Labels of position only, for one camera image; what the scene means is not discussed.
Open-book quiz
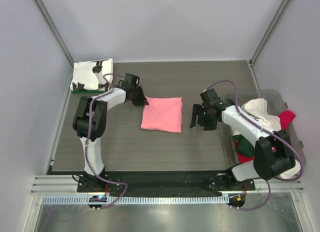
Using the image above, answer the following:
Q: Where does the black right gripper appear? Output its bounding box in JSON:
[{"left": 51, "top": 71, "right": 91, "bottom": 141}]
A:
[{"left": 190, "top": 103, "right": 218, "bottom": 131}]

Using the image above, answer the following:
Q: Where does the pink t shirt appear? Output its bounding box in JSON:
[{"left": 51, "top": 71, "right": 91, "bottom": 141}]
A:
[{"left": 140, "top": 97, "right": 183, "bottom": 134}]

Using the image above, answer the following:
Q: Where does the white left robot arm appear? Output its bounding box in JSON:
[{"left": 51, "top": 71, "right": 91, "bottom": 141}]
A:
[{"left": 72, "top": 73, "right": 149, "bottom": 192}]

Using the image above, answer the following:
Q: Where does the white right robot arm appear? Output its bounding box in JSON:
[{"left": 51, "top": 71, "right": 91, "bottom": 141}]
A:
[{"left": 190, "top": 88, "right": 297, "bottom": 190}]

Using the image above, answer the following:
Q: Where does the folded white printed t shirt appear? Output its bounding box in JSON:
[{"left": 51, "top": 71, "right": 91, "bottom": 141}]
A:
[{"left": 70, "top": 58, "right": 113, "bottom": 92}]

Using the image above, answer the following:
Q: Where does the white crumpled t shirt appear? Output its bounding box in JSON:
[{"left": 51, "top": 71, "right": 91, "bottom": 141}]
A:
[{"left": 229, "top": 97, "right": 302, "bottom": 181}]

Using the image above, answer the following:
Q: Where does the folded green t shirt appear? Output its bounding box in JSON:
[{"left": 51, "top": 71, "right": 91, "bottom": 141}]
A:
[{"left": 70, "top": 89, "right": 106, "bottom": 94}]

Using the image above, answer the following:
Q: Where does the dark green crumpled t shirt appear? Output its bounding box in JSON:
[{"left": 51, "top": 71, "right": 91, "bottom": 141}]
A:
[{"left": 236, "top": 136, "right": 255, "bottom": 158}]

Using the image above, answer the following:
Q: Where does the clear plastic bin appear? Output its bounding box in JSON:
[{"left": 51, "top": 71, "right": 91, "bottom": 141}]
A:
[{"left": 218, "top": 89, "right": 306, "bottom": 167}]

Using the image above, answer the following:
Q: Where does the magenta crumpled t shirt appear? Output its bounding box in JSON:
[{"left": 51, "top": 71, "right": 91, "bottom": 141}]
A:
[{"left": 232, "top": 110, "right": 296, "bottom": 164}]

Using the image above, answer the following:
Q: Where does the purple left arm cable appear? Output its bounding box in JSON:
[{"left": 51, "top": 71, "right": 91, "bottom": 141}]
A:
[{"left": 84, "top": 73, "right": 126, "bottom": 187}]

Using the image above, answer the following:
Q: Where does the white slotted cable duct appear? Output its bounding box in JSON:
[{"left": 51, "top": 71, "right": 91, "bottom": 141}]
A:
[{"left": 42, "top": 194, "right": 229, "bottom": 206}]

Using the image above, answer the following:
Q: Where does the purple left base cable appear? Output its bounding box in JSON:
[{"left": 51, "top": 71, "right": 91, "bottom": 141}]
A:
[{"left": 94, "top": 180, "right": 129, "bottom": 209}]

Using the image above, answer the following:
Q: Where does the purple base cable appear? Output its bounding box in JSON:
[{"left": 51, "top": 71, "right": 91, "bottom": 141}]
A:
[
  {"left": 94, "top": 180, "right": 129, "bottom": 209},
  {"left": 229, "top": 179, "right": 273, "bottom": 212}
]

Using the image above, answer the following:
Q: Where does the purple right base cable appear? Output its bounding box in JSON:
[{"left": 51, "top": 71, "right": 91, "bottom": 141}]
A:
[{"left": 229, "top": 179, "right": 273, "bottom": 212}]

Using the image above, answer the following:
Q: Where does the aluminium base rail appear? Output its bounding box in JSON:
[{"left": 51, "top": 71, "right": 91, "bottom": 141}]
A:
[{"left": 30, "top": 175, "right": 78, "bottom": 195}]

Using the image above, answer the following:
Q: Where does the left aluminium frame post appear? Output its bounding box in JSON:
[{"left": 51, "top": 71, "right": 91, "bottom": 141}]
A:
[{"left": 33, "top": 0, "right": 75, "bottom": 67}]

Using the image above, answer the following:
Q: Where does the aluminium frame post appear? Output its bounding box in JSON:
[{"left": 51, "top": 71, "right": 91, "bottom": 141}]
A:
[
  {"left": 33, "top": 0, "right": 75, "bottom": 67},
  {"left": 248, "top": 0, "right": 292, "bottom": 67}
]

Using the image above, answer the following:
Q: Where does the right aluminium frame post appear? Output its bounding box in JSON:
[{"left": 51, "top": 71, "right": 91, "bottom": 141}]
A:
[{"left": 248, "top": 0, "right": 292, "bottom": 67}]

